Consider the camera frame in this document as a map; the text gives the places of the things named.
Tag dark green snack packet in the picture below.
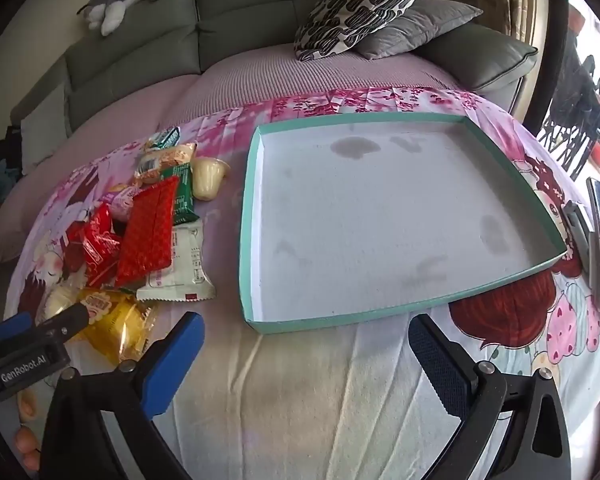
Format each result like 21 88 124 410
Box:
160 162 198 226

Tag green white corn snack packet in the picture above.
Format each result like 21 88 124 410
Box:
144 127 181 152

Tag black white patterned pillow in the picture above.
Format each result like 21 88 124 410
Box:
294 0 415 62

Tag orange beige snack packet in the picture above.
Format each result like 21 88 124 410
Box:
133 143 197 185

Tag grey green sofa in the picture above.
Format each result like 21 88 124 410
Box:
0 0 538 262

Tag yellow jelly cup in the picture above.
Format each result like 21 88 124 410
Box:
193 157 230 202

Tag red snack bag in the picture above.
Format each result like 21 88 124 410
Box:
61 204 122 288

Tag pink cartoon print blanket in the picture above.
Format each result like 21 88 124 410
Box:
0 84 600 480

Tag light grey sofa cushion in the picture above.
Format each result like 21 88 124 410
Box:
20 84 70 176

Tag person's left hand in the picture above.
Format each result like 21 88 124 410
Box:
14 389 42 474

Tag white printed snack packet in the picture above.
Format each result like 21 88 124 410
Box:
135 219 215 302

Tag teal shallow cardboard tray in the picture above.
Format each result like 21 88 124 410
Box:
239 113 567 334

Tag folding chair on balcony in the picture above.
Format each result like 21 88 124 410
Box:
536 4 600 181

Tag plain grey pillow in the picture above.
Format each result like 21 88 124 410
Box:
354 0 483 60

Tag clear bag round pastry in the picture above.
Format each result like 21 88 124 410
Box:
35 281 81 325

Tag red snack packet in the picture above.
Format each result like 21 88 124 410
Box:
116 177 178 287

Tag yellow cake snack packet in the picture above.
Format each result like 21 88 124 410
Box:
78 288 158 365

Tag dark clothes pile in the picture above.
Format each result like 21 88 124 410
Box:
0 126 22 204

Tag pink snack packet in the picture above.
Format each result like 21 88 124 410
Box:
100 184 140 222

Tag grey phone stand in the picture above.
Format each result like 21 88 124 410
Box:
564 200 594 274

